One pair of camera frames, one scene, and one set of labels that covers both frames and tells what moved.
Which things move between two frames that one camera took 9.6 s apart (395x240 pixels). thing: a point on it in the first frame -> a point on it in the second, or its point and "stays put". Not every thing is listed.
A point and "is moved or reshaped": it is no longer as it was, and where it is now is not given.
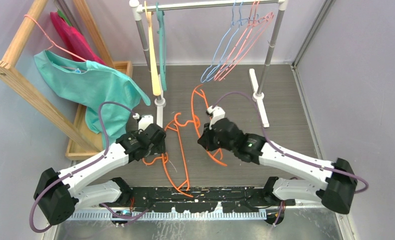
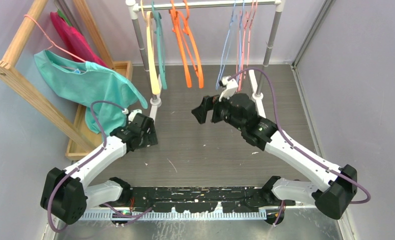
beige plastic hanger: x=156 y=85 stays put
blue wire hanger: x=238 y=21 -> x=227 y=48
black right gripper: x=205 y=139 -> x=209 y=103
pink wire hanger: x=227 y=70 is moved or reshaped
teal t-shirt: x=93 y=86 stays put
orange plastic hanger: x=198 y=122 -> x=194 y=55
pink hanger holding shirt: x=52 y=43 stays put
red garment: x=79 y=47 stays put
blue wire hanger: x=249 y=21 -> x=239 y=40
